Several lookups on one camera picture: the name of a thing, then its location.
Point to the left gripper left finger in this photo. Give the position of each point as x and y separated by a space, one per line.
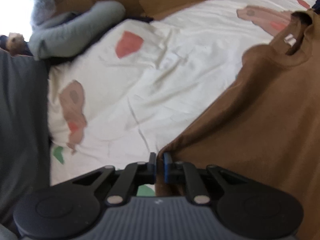
130 179

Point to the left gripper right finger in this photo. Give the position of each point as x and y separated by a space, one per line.
187 176

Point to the brown t-shirt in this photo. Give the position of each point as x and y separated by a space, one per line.
265 125

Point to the cream bear print blanket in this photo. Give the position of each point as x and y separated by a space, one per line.
142 84

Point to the dark grey pillow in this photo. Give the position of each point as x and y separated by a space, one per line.
25 158

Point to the grey neck pillow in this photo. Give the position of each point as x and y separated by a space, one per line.
69 39

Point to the teddy bear toy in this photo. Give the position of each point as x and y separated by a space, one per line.
16 45

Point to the white pillow in plastic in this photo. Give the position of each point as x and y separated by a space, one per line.
42 11

